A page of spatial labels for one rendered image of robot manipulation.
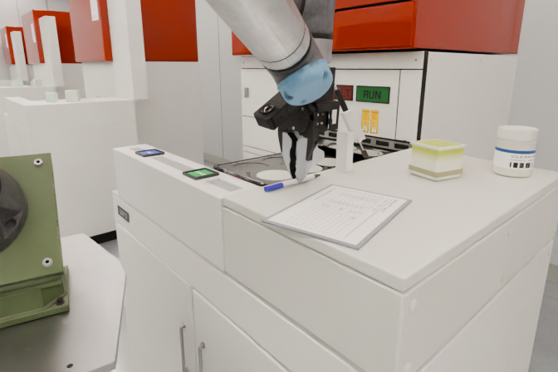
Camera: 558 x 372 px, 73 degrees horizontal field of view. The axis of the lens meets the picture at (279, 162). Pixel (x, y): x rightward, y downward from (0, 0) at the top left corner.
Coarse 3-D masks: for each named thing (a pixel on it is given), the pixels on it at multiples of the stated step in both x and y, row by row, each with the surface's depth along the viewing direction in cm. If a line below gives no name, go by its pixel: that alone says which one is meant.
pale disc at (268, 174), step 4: (260, 172) 103; (264, 172) 103; (268, 172) 103; (272, 172) 103; (276, 172) 103; (280, 172) 103; (284, 172) 103; (288, 172) 103; (260, 176) 99; (264, 176) 99; (268, 176) 99; (272, 176) 99; (276, 176) 99; (280, 176) 99; (284, 176) 99; (288, 176) 99
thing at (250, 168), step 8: (256, 160) 116; (264, 160) 116; (272, 160) 116; (280, 160) 116; (224, 168) 107; (232, 168) 107; (240, 168) 108; (248, 168) 108; (256, 168) 108; (264, 168) 108; (272, 168) 107; (280, 168) 107; (328, 168) 107; (248, 176) 99; (256, 176) 99
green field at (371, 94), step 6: (360, 90) 114; (366, 90) 113; (372, 90) 111; (378, 90) 110; (384, 90) 108; (360, 96) 115; (366, 96) 113; (372, 96) 111; (378, 96) 110; (384, 96) 108
